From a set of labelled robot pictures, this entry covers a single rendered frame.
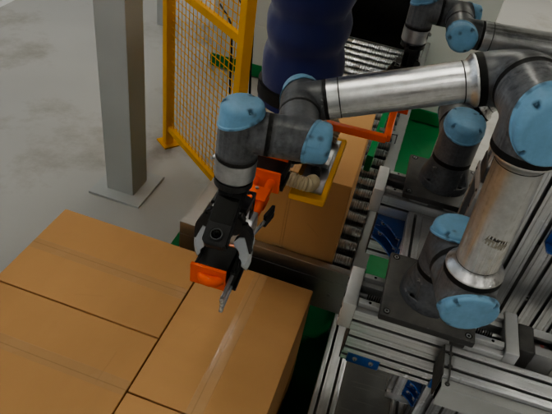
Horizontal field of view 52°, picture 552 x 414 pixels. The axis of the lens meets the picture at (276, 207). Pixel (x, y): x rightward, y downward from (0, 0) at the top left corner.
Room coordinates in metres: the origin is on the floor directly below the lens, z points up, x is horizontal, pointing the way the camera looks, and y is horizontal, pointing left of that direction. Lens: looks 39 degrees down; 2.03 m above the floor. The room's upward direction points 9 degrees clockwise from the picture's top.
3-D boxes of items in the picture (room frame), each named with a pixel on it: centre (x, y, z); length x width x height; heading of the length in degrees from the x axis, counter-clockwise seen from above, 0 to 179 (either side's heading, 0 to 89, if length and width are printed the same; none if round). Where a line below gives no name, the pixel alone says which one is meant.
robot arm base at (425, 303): (0.97, -0.41, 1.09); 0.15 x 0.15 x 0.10
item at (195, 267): (0.80, 0.10, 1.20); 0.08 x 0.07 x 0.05; 170
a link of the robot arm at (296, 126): (0.84, -0.02, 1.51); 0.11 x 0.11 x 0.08; 2
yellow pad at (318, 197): (1.37, -0.11, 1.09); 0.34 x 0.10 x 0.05; 170
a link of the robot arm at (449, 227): (0.96, -0.41, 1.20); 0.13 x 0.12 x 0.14; 2
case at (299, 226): (1.80, -0.09, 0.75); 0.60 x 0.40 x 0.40; 170
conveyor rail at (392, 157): (2.57, -0.57, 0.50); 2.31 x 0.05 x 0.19; 168
